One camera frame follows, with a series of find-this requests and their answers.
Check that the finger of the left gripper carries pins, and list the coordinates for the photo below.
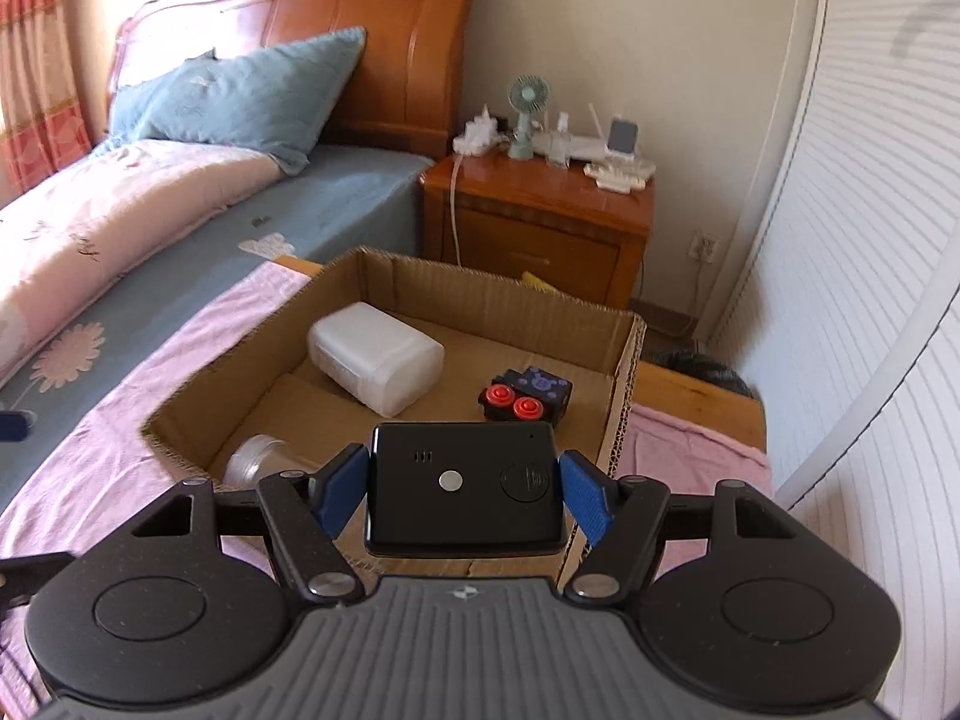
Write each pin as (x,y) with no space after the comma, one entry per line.
(22,577)
(15,425)

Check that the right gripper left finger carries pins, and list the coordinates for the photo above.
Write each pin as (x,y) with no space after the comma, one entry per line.
(304,515)

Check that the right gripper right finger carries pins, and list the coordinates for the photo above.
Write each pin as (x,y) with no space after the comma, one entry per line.
(621,520)

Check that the clear plastic jar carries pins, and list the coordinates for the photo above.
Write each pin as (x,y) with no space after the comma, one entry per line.
(261,456)

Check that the black device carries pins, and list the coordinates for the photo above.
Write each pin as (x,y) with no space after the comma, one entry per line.
(464,489)

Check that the black toy train car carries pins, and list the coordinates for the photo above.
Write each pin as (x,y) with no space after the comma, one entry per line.
(529,395)

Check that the white translucent plastic container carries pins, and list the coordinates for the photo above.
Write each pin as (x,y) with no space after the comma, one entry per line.
(384,363)

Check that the pink table cloth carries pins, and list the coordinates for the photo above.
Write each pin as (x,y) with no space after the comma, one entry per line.
(103,472)

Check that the brown cardboard box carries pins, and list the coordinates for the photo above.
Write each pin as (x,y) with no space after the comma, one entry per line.
(265,383)

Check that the pink floral quilt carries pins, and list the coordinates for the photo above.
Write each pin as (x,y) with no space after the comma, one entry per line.
(72,237)

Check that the yellow plastic object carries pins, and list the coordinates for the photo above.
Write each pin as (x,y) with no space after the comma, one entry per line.
(531,280)

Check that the orange patterned curtain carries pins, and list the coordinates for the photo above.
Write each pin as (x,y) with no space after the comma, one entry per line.
(43,125)

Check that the white louvered closet door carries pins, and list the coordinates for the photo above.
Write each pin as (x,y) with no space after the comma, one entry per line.
(845,320)

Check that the blue bed sheet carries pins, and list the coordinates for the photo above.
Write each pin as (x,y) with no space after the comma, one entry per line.
(347,197)

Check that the wooden nightstand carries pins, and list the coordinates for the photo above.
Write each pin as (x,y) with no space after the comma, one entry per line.
(505,217)

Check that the white remote control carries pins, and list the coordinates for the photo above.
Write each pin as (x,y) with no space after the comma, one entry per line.
(621,176)

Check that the clear spray bottle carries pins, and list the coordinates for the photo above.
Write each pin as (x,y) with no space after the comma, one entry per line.
(559,143)

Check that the small clock display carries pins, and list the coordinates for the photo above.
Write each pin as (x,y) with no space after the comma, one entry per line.
(622,139)

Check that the white power strip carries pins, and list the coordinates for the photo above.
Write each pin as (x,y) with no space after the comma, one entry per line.
(480,136)

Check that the blue pillow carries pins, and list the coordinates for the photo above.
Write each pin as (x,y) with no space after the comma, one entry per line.
(275,101)

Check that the small green desk fan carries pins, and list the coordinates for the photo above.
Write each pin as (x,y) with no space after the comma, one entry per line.
(528,95)

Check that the wooden headboard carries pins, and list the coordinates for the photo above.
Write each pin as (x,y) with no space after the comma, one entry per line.
(404,90)

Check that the wall power socket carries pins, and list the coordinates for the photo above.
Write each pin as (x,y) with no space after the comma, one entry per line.
(703,248)

